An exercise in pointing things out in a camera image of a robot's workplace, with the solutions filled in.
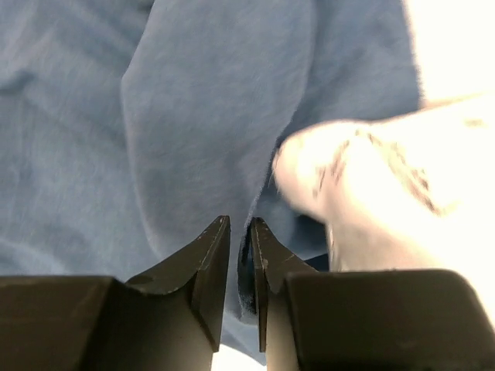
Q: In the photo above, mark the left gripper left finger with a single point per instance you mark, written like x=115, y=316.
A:
x=168, y=317

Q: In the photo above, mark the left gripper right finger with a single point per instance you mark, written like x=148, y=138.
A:
x=385, y=320

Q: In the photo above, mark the white pillow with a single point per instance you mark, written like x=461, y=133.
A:
x=414, y=191

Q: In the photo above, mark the blue pillowcase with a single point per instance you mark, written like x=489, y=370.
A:
x=128, y=126

